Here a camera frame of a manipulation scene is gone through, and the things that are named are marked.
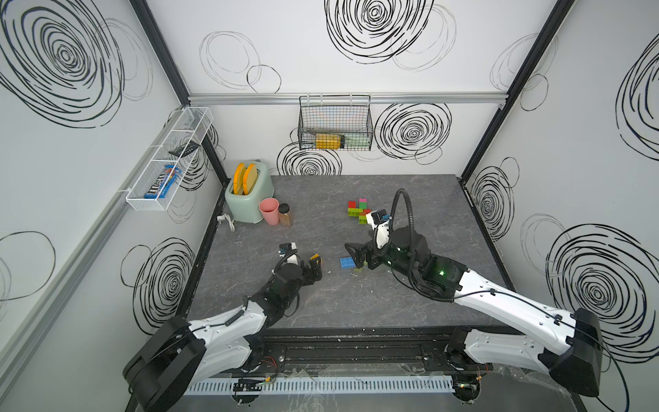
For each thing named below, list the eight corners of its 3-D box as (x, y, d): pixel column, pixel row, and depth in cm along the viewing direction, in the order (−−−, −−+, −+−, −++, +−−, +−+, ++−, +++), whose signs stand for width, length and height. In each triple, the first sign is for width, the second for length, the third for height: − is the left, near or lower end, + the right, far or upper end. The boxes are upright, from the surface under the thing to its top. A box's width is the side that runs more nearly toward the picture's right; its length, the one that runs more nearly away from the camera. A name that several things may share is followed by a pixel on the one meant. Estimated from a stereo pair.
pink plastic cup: (263, 226, 105) (257, 211, 97) (266, 213, 110) (261, 197, 102) (280, 226, 105) (276, 211, 97) (283, 213, 110) (279, 197, 102)
